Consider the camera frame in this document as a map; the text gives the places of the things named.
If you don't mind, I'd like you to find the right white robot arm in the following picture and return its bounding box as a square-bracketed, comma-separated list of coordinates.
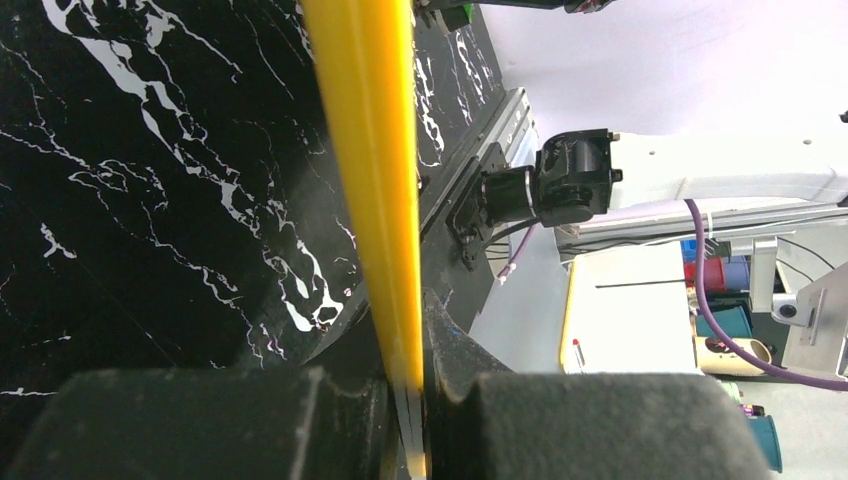
[481, 1, 847, 209]

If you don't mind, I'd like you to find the aluminium frame rail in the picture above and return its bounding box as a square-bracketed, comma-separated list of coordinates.
[417, 86, 848, 246]

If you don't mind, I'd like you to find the yellow-framed whiteboard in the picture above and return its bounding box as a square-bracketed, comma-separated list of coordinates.
[301, 0, 424, 393]

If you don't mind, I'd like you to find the spare whiteboard with marker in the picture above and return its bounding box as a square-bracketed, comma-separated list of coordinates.
[560, 243, 698, 374]

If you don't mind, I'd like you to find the teal cup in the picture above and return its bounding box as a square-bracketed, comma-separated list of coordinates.
[748, 415, 783, 473]

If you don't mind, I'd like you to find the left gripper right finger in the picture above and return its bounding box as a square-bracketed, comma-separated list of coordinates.
[423, 290, 771, 479]

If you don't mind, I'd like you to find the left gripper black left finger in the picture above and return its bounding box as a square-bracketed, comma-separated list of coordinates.
[7, 367, 398, 479]

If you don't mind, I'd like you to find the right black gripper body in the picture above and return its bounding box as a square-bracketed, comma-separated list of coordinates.
[414, 0, 614, 14]

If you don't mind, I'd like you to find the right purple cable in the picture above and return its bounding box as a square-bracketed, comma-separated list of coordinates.
[496, 198, 848, 392]

